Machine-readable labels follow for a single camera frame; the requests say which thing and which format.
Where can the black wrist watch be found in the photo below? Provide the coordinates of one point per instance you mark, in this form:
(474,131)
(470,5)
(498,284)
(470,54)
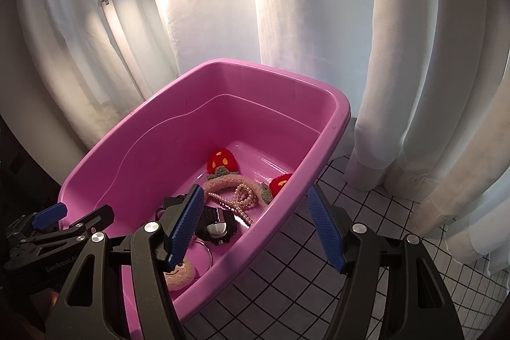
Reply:
(217,230)

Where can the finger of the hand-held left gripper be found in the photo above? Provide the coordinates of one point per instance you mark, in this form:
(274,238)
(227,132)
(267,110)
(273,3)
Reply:
(95,218)
(50,214)

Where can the pink fuzzy strawberry headband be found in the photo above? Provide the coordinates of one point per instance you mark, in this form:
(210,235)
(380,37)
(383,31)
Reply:
(223,182)

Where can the sheer white curtain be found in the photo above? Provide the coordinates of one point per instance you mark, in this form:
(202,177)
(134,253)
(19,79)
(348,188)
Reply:
(199,5)

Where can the pink plastic tub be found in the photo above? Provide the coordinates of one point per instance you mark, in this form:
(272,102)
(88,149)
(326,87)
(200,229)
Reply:
(239,105)

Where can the white black checked sheet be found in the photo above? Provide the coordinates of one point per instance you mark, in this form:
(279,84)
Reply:
(279,284)

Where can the pearl hair claw clip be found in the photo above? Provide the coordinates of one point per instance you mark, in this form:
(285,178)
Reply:
(239,200)

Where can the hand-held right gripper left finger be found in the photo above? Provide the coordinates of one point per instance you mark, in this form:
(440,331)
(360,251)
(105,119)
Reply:
(185,224)

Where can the thin silver bangle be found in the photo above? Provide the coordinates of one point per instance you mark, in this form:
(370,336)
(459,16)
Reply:
(208,252)

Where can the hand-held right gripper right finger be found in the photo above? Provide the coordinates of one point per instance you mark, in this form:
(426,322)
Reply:
(324,224)

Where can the cream curtain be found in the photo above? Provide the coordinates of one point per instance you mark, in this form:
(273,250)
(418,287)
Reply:
(470,125)

